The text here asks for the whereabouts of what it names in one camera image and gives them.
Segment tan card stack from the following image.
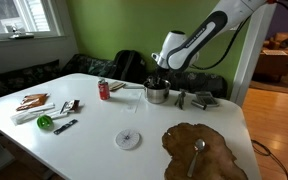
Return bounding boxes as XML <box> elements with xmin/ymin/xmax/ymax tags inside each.
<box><xmin>108</xmin><ymin>80</ymin><xmax>127</xmax><ymax>92</ymax></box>

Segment red soda can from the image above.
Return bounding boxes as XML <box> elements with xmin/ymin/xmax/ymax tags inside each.
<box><xmin>97</xmin><ymin>77</ymin><xmax>111</xmax><ymax>101</ymax></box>

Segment white plastic packet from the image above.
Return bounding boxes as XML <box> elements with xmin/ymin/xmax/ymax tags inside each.
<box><xmin>10</xmin><ymin>102</ymin><xmax>56</xmax><ymax>126</ymax></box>

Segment grey calculator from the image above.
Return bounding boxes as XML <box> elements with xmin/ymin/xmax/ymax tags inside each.
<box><xmin>194</xmin><ymin>90</ymin><xmax>221</xmax><ymax>108</ymax></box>

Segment silver metal pot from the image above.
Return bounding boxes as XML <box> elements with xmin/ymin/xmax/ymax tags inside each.
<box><xmin>123</xmin><ymin>78</ymin><xmax>172</xmax><ymax>105</ymax></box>

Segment brown wooden chest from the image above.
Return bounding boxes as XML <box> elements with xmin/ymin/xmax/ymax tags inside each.
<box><xmin>252</xmin><ymin>49</ymin><xmax>288</xmax><ymax>83</ymax></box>

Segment small white wrapper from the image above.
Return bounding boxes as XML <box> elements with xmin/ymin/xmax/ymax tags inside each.
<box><xmin>46</xmin><ymin>109</ymin><xmax>70</xmax><ymax>121</ymax></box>

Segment brown wooden slab mat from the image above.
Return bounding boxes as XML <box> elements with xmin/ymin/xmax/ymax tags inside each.
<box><xmin>161</xmin><ymin>122</ymin><xmax>249</xmax><ymax>180</ymax></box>

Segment dark blue flat strip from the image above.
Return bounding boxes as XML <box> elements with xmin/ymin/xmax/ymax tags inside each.
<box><xmin>52</xmin><ymin>118</ymin><xmax>79</xmax><ymax>136</ymax></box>

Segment brown snack wrapper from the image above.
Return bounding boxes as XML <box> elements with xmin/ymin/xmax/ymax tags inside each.
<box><xmin>59</xmin><ymin>98</ymin><xmax>81</xmax><ymax>115</ymax></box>

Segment dark floral bench cushion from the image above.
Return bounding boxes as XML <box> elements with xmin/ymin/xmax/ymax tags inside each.
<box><xmin>0</xmin><ymin>59</ymin><xmax>62</xmax><ymax>103</ymax></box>
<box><xmin>146</xmin><ymin>69</ymin><xmax>229</xmax><ymax>100</ymax></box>
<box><xmin>61</xmin><ymin>53</ymin><xmax>116</xmax><ymax>78</ymax></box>

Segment black floor cable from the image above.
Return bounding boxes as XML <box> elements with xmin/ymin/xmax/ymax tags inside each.
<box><xmin>250</xmin><ymin>138</ymin><xmax>288</xmax><ymax>180</ymax></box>

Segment small windowsill object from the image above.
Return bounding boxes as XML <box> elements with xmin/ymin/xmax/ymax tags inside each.
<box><xmin>8</xmin><ymin>25</ymin><xmax>35</xmax><ymax>40</ymax></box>

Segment white door frame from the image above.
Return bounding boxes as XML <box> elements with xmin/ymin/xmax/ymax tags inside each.
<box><xmin>229</xmin><ymin>3</ymin><xmax>278</xmax><ymax>108</ymax></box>

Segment brown leather armchair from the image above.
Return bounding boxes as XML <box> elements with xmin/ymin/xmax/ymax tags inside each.
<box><xmin>263</xmin><ymin>31</ymin><xmax>288</xmax><ymax>52</ymax></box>

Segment green round toy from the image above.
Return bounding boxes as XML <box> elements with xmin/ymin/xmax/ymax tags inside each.
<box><xmin>36</xmin><ymin>114</ymin><xmax>55</xmax><ymax>131</ymax></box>

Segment dark metal pliers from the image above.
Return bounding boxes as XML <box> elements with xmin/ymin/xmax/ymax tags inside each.
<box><xmin>174</xmin><ymin>88</ymin><xmax>189</xmax><ymax>111</ymax></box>

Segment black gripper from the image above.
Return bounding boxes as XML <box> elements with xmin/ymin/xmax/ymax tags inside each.
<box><xmin>151</xmin><ymin>66</ymin><xmax>172</xmax><ymax>89</ymax></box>

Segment silver metal spoon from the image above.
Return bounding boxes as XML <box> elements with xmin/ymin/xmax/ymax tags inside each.
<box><xmin>186</xmin><ymin>138</ymin><xmax>207</xmax><ymax>179</ymax></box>

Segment dark cylindrical marker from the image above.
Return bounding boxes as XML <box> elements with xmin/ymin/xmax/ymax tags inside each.
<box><xmin>190</xmin><ymin>99</ymin><xmax>208</xmax><ymax>111</ymax></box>

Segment white framed window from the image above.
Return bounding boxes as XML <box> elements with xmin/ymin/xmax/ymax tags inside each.
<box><xmin>0</xmin><ymin>0</ymin><xmax>67</xmax><ymax>42</ymax></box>

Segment black backpack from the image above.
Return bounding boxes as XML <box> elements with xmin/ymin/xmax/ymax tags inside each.
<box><xmin>111</xmin><ymin>49</ymin><xmax>149</xmax><ymax>85</ymax></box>

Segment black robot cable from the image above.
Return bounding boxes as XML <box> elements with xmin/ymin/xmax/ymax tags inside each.
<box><xmin>189</xmin><ymin>0</ymin><xmax>288</xmax><ymax>71</ymax></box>

